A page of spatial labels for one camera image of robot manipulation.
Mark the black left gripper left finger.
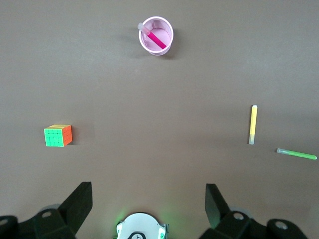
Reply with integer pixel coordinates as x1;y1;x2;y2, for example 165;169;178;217
0;181;93;239

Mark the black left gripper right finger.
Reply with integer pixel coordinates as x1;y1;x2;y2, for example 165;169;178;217
199;183;310;239

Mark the pink marker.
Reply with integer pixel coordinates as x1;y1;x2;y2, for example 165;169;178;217
137;22;167;50

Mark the colourful puzzle cube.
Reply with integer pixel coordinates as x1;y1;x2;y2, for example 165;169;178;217
43;123;73;148

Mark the yellow marker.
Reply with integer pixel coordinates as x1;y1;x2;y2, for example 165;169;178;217
248;105;258;145

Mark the green marker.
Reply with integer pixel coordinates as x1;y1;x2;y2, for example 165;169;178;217
276;148;318;160

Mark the pink mesh cup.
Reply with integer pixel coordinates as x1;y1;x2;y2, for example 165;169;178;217
138;16;174;57

